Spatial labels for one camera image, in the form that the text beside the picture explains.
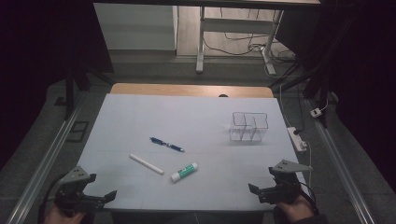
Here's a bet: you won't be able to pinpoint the wooden table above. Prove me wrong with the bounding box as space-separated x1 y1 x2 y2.
109 82 275 99

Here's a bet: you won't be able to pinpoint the person's right hand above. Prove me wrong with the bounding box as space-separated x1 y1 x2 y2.
275 195 314 223

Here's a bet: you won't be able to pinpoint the blue pen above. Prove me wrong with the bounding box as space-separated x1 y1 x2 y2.
149 136 186 154

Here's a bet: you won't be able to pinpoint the white cabinet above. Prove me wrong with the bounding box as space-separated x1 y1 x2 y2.
92 3 179 51

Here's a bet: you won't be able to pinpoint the white pen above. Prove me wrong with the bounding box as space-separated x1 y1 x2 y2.
128 152 165 176

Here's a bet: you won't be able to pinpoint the black floor cables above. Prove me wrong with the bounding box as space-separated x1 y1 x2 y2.
202 7 297 64

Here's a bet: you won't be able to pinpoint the black floor frame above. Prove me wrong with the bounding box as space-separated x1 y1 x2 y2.
66 120 91 144

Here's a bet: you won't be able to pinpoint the white desk frame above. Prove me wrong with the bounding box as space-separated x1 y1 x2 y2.
195 6 285 76

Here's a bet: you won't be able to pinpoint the white table mat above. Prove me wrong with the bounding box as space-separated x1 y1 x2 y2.
66 93 312 213

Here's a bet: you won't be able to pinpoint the white and green glue stick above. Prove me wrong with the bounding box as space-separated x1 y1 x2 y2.
170 161 199 184

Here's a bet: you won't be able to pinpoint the aluminium rail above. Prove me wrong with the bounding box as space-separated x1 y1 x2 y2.
6 102 83 224
306 99 376 224

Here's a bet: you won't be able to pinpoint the black stand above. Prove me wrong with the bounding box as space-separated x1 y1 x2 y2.
64 62 115 121
269 59 332 129

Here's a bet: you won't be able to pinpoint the person's left hand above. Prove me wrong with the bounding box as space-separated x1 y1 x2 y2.
45 204 85 224

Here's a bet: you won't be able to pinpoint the hand-held gripper cable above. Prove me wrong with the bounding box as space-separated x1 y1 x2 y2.
298 181 320 217
37 172 68 224

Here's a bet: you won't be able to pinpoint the right hand-held gripper cable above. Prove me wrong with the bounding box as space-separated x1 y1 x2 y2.
298 181 320 217

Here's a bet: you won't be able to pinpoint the left hand-held gripper cable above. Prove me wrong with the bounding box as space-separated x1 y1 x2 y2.
37 172 68 224

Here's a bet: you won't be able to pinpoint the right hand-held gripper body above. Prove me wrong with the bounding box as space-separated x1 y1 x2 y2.
258 160 313 205

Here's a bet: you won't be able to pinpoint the white power strip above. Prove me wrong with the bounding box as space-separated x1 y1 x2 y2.
287 126 308 153

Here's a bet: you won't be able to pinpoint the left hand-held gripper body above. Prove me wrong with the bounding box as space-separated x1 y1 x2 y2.
55 166 106 217

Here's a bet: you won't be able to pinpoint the clear plastic organizer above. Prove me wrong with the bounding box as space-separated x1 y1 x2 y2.
228 111 269 143

